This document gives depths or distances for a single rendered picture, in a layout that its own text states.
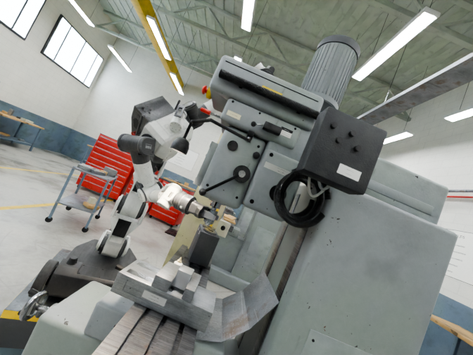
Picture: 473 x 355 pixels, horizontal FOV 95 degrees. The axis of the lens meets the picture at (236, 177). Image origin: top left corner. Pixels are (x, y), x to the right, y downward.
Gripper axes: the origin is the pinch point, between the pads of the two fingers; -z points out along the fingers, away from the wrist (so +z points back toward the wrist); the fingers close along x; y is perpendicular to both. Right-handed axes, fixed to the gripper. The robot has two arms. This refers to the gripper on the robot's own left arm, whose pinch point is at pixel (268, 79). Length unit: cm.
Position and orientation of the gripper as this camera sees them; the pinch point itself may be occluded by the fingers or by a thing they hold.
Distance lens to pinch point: 117.1
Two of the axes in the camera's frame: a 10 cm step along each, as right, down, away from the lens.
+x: -8.8, -4.0, -2.5
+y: 4.7, -7.8, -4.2
